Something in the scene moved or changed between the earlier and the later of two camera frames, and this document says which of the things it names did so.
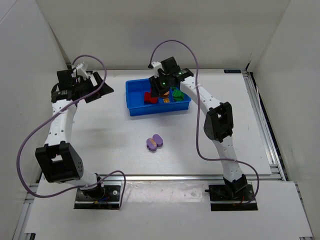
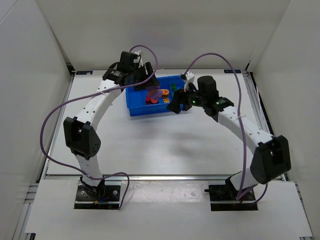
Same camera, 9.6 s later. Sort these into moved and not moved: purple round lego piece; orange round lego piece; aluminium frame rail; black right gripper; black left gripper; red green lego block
Moved: black right gripper; purple round lego piece; black left gripper
Not moved: aluminium frame rail; red green lego block; orange round lego piece
